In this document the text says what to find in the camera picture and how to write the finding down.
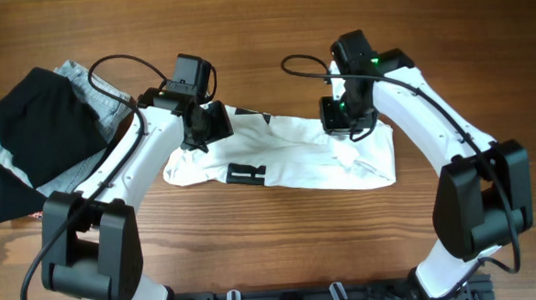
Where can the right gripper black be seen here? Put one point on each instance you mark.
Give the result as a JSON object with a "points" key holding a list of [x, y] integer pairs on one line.
{"points": [[332, 125]]}

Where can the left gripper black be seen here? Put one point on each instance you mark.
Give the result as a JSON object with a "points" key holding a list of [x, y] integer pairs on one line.
{"points": [[223, 126]]}

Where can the white t-shirt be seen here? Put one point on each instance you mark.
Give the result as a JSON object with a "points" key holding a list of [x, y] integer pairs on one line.
{"points": [[287, 151]]}

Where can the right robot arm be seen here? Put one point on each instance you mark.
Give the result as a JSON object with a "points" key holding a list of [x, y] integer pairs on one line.
{"points": [[483, 199]]}

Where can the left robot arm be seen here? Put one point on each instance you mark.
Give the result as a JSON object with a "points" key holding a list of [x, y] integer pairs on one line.
{"points": [[90, 240]]}

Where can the black folded garment top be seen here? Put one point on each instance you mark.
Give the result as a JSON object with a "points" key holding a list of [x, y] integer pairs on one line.
{"points": [[46, 127]]}

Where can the black garment with red label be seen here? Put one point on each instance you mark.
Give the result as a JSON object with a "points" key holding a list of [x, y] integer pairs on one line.
{"points": [[18, 198]]}

